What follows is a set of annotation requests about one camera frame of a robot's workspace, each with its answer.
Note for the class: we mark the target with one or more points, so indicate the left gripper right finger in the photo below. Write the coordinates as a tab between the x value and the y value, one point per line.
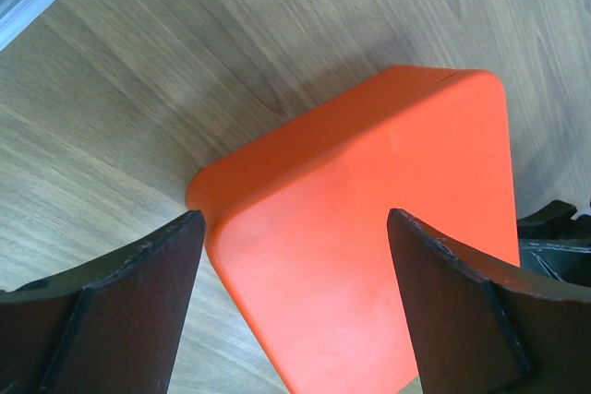
481	325

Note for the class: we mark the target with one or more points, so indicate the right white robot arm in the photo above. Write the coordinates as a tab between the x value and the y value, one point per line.
555	242

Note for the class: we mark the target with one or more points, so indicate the orange box lid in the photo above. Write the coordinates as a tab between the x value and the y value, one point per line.
297	219

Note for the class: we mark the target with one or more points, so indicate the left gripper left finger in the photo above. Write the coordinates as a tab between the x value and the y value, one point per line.
110	325

